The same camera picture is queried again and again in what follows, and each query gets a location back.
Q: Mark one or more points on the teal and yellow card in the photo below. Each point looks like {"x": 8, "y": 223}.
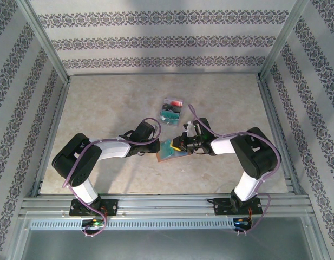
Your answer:
{"x": 166, "y": 152}

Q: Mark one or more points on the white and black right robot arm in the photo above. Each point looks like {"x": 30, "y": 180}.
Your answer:
{"x": 223, "y": 145}

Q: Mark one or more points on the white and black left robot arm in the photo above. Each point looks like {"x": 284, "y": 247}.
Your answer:
{"x": 115, "y": 147}

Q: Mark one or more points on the grey VIP card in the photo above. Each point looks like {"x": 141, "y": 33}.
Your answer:
{"x": 182, "y": 154}

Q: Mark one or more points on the clear plastic card box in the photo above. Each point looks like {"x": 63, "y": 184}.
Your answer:
{"x": 172, "y": 123}

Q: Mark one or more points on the teal card in clear box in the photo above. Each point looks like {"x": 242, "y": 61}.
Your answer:
{"x": 169, "y": 116}

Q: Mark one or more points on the black card in clear box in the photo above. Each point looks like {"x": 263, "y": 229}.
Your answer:
{"x": 170, "y": 109}

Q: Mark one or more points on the red card in clear box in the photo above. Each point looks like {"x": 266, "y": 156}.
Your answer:
{"x": 176, "y": 103}

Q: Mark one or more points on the small circuit board with LED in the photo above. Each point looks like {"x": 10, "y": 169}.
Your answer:
{"x": 93, "y": 223}
{"x": 241, "y": 223}

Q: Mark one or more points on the grey sheet metal shelf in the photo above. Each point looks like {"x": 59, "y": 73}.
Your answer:
{"x": 166, "y": 246}

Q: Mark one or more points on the aluminium mounting rail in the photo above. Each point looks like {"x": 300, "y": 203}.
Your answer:
{"x": 161, "y": 203}

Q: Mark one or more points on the aluminium back rail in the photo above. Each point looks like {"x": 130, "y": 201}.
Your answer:
{"x": 164, "y": 74}

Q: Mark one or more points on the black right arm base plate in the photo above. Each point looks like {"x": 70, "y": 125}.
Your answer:
{"x": 221, "y": 207}

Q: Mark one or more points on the aluminium side rail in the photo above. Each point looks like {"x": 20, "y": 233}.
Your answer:
{"x": 272, "y": 116}
{"x": 57, "y": 122}

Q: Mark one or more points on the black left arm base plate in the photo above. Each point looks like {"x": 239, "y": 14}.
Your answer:
{"x": 111, "y": 207}

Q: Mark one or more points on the aluminium frame post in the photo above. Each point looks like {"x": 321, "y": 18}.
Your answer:
{"x": 283, "y": 40}
{"x": 47, "y": 46}

